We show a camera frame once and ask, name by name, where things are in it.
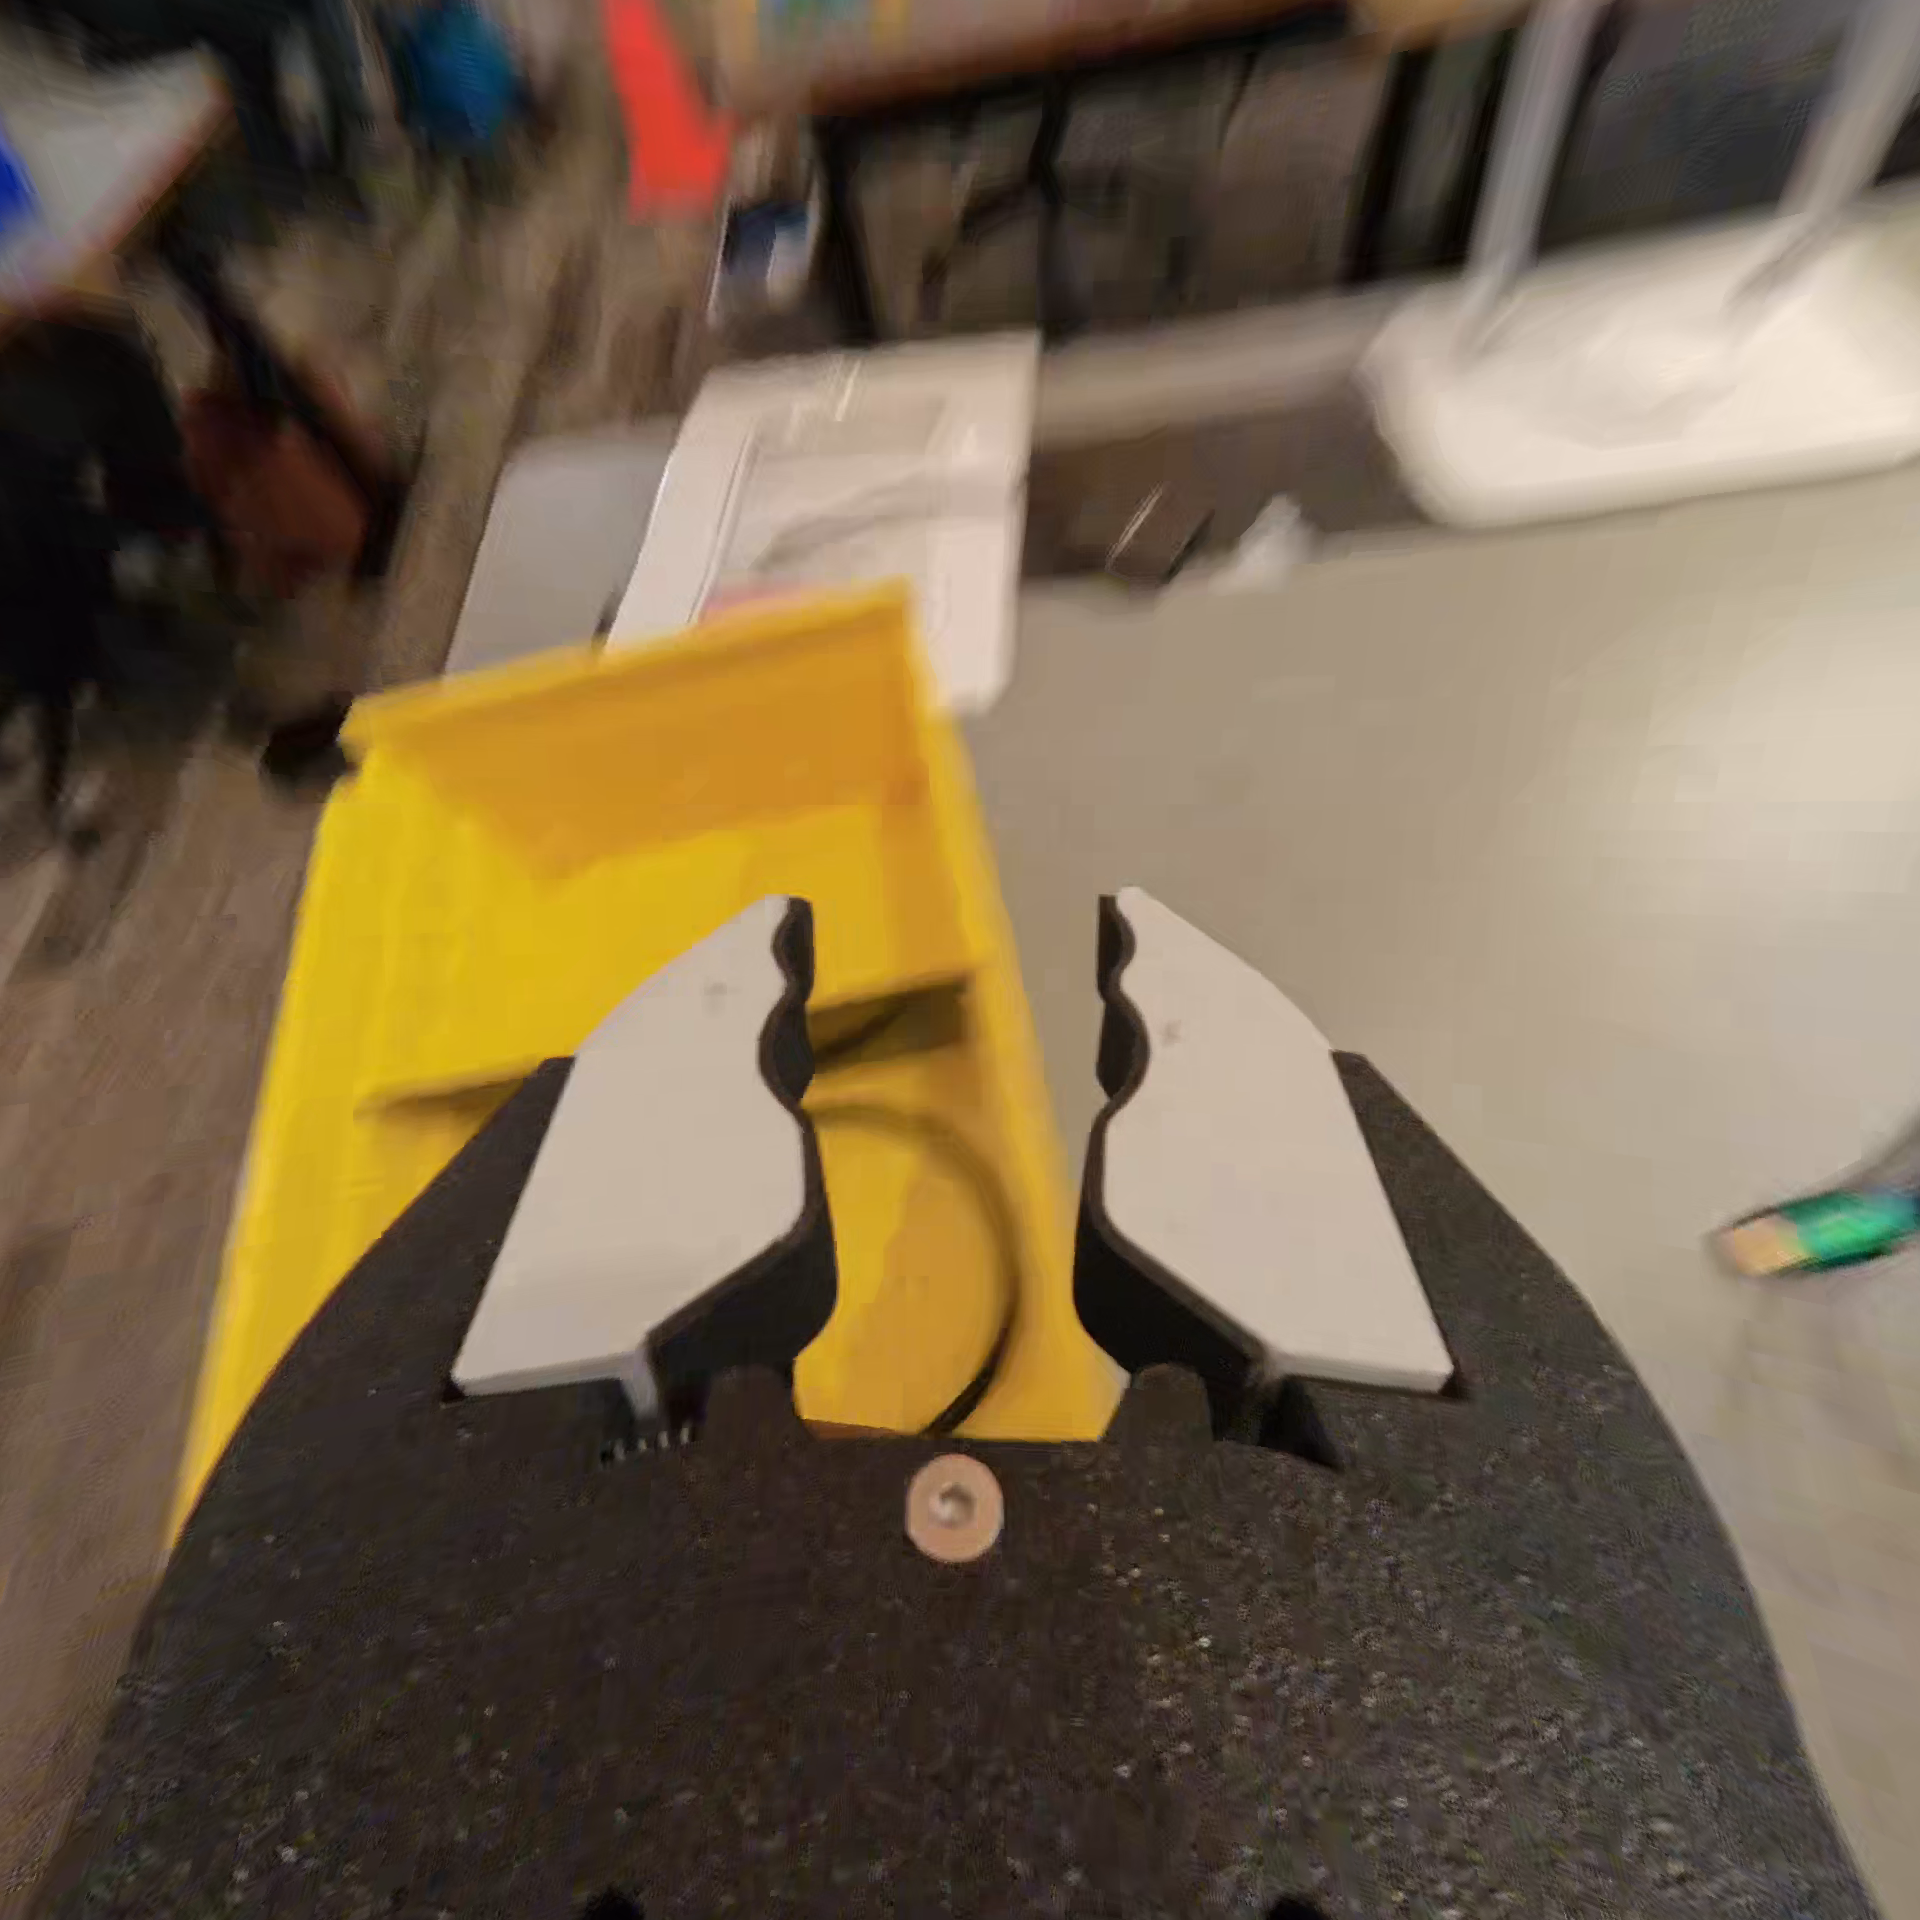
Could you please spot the orange cone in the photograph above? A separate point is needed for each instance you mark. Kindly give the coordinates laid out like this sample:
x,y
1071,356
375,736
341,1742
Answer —
x,y
661,120

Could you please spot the yellow plastic bin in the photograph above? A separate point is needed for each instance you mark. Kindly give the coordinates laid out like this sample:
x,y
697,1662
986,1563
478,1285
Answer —
x,y
630,838

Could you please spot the white flat box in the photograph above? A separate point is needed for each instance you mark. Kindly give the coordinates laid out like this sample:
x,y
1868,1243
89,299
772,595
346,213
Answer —
x,y
870,450

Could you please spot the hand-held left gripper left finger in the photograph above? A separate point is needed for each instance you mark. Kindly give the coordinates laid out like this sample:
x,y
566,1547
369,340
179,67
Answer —
x,y
645,1171

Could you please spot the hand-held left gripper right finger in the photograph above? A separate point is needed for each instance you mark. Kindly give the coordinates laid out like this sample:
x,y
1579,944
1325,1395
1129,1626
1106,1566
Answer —
x,y
1261,1171

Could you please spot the blue bag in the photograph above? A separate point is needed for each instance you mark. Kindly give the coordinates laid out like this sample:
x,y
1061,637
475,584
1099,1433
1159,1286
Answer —
x,y
451,67

